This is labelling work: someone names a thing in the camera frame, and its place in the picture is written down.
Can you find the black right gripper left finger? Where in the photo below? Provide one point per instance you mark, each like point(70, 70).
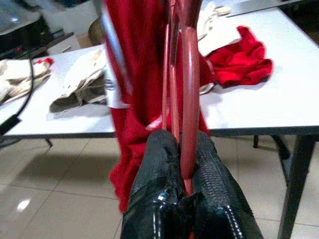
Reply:
point(154, 174)

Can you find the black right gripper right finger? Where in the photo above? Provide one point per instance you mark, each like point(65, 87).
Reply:
point(216, 186)

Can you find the dark red plastic hanger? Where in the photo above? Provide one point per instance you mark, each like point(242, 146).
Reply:
point(190, 99)

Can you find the red shirt white trim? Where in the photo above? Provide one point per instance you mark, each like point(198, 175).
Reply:
point(144, 62)

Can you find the small red garment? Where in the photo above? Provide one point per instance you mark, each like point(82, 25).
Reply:
point(241, 64)

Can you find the cream cloth garment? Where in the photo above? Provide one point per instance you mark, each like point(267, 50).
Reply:
point(17, 77)

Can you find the grey white back table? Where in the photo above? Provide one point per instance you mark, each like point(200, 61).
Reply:
point(249, 3)

